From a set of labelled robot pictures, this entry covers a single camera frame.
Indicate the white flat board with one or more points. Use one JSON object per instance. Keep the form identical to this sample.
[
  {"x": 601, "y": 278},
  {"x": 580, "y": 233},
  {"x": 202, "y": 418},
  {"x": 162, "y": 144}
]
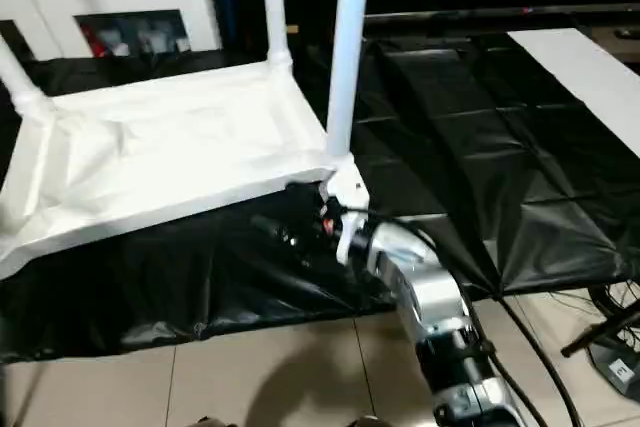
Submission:
[{"x": 585, "y": 72}]

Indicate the red item behind glass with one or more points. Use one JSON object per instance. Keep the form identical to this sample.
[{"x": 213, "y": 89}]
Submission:
[{"x": 94, "y": 42}]

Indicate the dark right robot foot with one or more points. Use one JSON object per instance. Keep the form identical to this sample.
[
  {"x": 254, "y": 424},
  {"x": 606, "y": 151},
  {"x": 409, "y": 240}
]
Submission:
[{"x": 365, "y": 421}]

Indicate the dark robot foot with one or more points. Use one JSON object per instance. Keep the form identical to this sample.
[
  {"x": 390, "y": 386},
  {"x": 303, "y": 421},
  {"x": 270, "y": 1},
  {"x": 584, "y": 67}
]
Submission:
[
  {"x": 365, "y": 421},
  {"x": 211, "y": 421}
]

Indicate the small brown tag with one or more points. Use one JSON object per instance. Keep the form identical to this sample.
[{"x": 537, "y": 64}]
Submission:
[{"x": 294, "y": 28}]

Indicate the white plastic table top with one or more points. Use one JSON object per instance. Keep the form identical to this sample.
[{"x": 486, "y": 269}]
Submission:
[{"x": 175, "y": 147}]

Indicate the dark left robot foot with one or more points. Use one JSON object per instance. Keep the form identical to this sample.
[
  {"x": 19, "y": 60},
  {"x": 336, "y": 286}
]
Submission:
[{"x": 211, "y": 421}]

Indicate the black plastic mat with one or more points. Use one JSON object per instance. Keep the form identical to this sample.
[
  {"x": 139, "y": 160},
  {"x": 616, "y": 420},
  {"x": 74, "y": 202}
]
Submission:
[{"x": 475, "y": 147}]

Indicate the white plastic table leg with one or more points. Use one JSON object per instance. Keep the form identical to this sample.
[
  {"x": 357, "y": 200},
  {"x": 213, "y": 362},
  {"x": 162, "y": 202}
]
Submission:
[
  {"x": 347, "y": 47},
  {"x": 22, "y": 82},
  {"x": 275, "y": 7}
]

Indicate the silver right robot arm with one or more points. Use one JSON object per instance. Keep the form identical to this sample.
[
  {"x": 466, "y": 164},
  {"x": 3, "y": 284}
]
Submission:
[{"x": 435, "y": 287}]

